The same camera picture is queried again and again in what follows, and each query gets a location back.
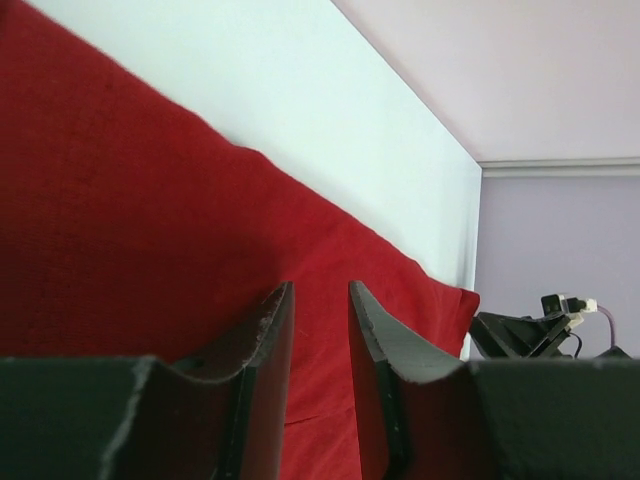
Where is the red t shirt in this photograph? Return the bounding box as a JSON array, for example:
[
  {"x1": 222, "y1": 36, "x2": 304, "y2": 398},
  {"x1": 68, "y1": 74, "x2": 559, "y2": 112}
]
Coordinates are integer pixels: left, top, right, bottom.
[{"x1": 1, "y1": 1, "x2": 479, "y2": 479}]

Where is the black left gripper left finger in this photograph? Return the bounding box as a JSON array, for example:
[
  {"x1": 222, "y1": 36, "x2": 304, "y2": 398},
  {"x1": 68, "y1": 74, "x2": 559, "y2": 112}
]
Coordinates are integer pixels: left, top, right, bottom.
[{"x1": 1, "y1": 282, "x2": 295, "y2": 479}]

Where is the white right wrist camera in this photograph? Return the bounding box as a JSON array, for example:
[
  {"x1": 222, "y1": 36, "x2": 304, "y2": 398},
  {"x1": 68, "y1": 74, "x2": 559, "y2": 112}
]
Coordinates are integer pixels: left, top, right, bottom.
[{"x1": 559, "y1": 295, "x2": 598, "y2": 330}]

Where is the right aluminium corner post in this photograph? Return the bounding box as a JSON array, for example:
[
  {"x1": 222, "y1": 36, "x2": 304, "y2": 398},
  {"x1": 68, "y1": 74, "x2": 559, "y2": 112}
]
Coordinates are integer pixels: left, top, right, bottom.
[{"x1": 478, "y1": 157, "x2": 639, "y2": 178}]

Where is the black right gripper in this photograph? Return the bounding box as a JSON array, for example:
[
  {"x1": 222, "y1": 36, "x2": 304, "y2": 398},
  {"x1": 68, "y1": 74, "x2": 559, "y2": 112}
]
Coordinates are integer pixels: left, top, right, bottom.
[{"x1": 469, "y1": 294, "x2": 630, "y2": 359}]

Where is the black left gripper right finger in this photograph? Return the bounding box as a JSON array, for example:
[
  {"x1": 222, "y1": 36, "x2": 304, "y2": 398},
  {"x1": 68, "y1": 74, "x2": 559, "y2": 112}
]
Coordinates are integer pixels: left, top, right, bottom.
[{"x1": 349, "y1": 281, "x2": 639, "y2": 479}]

